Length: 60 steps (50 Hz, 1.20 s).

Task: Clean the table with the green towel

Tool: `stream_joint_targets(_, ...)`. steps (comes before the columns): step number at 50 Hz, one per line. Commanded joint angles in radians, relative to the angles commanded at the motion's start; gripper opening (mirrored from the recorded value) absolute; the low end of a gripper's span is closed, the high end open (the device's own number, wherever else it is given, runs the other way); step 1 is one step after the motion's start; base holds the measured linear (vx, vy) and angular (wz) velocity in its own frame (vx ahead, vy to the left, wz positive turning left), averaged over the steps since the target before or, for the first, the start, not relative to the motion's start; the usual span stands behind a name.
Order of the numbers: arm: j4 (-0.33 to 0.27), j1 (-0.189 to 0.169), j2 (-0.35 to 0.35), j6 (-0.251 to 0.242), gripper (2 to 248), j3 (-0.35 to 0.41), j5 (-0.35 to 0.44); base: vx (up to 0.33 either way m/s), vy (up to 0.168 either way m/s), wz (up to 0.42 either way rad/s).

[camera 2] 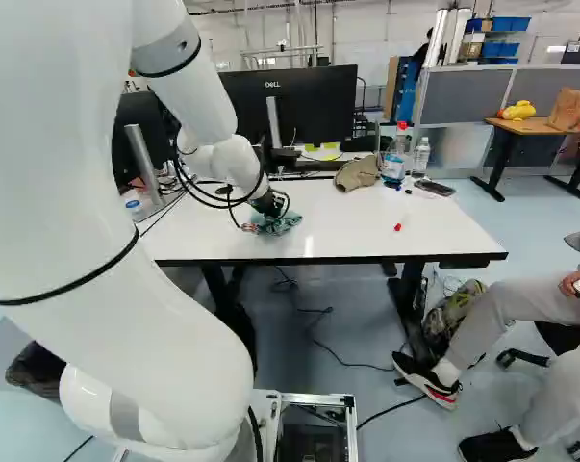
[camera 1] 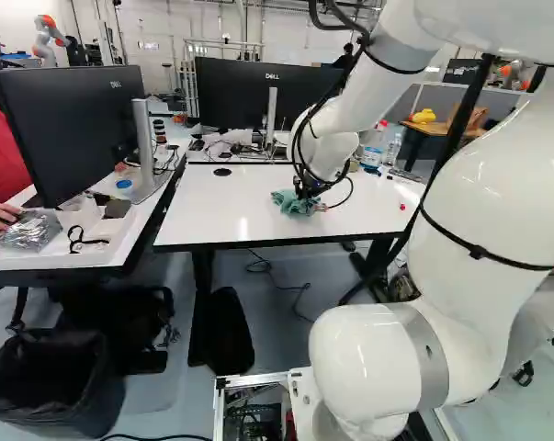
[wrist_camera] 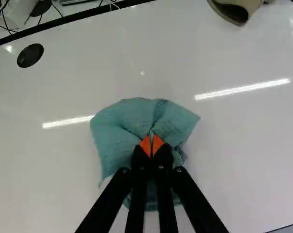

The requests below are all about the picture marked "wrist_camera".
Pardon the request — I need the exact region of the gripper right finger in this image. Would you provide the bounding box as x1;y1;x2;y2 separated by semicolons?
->
152;133;231;233

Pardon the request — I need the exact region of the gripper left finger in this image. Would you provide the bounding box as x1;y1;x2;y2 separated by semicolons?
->
74;135;153;233

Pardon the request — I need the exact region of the green towel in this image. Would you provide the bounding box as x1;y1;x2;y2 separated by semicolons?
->
89;97;201;211

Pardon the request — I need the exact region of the white table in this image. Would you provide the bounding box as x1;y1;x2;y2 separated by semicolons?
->
0;0;293;233

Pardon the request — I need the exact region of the beige cap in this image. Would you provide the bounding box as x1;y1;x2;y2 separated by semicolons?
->
206;0;264;27

